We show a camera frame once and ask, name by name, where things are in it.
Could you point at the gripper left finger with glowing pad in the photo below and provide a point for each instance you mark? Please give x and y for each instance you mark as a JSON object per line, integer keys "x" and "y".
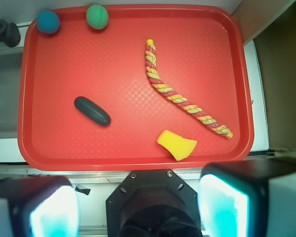
{"x": 38, "y": 207}

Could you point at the black octagonal mount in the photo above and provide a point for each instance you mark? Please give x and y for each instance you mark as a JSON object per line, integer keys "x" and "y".
{"x": 156, "y": 203}

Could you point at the red plastic tray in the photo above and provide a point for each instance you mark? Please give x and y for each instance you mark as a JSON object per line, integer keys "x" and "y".
{"x": 152, "y": 68}

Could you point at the yellow sponge piece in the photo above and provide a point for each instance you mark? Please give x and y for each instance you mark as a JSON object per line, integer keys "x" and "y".
{"x": 179, "y": 147}

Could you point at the green ball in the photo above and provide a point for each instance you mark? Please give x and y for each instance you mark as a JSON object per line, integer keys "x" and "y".
{"x": 97, "y": 17}

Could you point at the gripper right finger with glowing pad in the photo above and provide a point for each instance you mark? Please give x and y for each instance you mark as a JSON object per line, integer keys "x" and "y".
{"x": 248, "y": 198}

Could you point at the blue ball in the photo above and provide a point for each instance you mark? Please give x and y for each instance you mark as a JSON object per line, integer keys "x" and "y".
{"x": 48, "y": 22}

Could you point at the black clamp knob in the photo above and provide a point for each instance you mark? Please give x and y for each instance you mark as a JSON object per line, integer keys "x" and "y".
{"x": 9, "y": 34}

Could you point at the black oval capsule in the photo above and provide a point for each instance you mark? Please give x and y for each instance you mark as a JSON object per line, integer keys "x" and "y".
{"x": 92, "y": 111}

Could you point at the brown cardboard box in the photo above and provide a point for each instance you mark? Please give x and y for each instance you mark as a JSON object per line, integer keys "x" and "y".
{"x": 276, "y": 50}

